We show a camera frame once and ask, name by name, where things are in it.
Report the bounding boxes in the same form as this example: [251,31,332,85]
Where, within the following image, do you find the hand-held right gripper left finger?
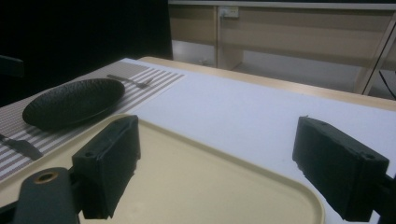
[71,114,142,220]

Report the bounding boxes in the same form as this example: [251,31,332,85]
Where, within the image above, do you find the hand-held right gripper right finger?
[291,116,390,223]

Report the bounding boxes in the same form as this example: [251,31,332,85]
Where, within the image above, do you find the black textured plate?
[21,77,126,131]

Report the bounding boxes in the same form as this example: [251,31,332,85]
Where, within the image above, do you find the dark knife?
[0,133,45,161]

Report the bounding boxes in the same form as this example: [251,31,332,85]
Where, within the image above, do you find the striped placemat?
[0,60,187,182]

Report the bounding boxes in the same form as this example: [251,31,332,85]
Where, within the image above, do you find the dark fork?
[106,74,154,90]

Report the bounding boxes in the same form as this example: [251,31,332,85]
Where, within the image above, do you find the beige plastic tray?
[0,113,326,224]

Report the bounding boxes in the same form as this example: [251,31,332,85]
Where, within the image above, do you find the white table mat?
[120,57,396,224]

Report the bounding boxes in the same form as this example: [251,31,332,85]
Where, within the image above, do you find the wooden cabinet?
[167,0,396,96]

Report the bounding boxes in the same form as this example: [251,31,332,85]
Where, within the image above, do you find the black cable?
[378,70,396,101]

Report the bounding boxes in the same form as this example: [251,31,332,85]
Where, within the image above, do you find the white wall socket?
[219,6,240,19]

